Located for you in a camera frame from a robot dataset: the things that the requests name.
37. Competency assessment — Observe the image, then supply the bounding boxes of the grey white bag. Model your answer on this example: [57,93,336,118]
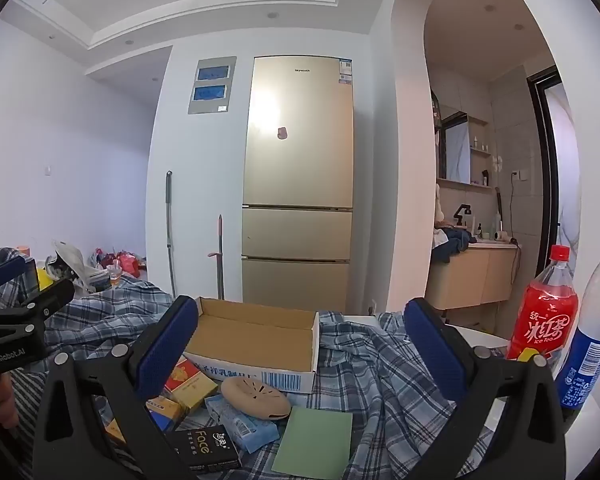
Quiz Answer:
[50,240,111,296]

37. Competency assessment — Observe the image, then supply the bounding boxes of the dark blue clothes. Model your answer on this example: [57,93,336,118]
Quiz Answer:
[432,227,478,263]

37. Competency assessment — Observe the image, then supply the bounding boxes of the grey wall panel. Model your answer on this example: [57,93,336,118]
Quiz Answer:
[187,55,237,116]

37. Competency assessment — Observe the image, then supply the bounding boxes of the green sticky note pad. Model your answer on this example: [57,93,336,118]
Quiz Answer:
[271,406,354,480]

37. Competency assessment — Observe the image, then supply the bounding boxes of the bathroom mirror cabinet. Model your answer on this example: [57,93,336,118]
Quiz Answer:
[437,112,493,188]

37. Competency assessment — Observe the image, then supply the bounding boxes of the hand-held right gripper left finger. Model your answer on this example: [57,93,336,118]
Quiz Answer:
[32,295,199,480]

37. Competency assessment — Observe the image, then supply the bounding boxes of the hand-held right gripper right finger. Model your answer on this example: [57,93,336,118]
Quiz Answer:
[404,297,567,480]

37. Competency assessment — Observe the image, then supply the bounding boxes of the red iced tea bottle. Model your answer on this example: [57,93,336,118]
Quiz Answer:
[506,245,579,376]

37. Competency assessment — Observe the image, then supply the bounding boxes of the beige round perforated case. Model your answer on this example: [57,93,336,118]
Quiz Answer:
[221,377,292,421]

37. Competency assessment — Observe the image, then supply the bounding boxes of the grey mop handle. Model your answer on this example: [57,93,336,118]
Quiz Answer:
[166,171,177,296]

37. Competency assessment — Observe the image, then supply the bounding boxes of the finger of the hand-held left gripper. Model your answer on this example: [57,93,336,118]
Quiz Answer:
[0,255,41,293]
[0,279,76,333]

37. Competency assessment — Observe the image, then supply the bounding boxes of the blue tissue pack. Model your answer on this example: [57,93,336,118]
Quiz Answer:
[205,394,281,453]

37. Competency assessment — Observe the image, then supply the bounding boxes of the small black box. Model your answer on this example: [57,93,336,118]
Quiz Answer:
[167,425,242,472]

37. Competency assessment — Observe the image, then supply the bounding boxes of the beige vanity cabinet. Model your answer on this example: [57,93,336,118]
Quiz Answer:
[425,242,521,311]

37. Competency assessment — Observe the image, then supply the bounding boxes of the blue plaid shirt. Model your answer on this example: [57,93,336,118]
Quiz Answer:
[45,275,511,480]

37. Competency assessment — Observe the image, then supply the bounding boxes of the blue white striped cloth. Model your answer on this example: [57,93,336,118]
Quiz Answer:
[0,367,146,480]

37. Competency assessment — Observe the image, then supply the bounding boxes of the red plastic bags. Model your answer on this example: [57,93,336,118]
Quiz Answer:
[92,247,141,278]

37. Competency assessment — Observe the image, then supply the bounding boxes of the red yellow cigarette pack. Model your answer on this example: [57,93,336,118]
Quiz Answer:
[162,357,220,416]

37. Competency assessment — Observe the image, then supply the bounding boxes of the cardboard box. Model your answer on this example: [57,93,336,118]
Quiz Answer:
[182,296,321,395]

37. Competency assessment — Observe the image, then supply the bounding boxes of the orange blue cigarette pack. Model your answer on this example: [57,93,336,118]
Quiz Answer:
[147,395,186,431]

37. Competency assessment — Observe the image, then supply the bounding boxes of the person's left hand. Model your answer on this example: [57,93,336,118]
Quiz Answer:
[0,372,21,431]

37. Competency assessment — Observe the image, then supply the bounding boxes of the black door frame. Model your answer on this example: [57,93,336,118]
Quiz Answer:
[526,67,563,261]

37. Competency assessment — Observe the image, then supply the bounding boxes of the gold refrigerator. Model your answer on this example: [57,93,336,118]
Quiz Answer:
[241,56,355,313]

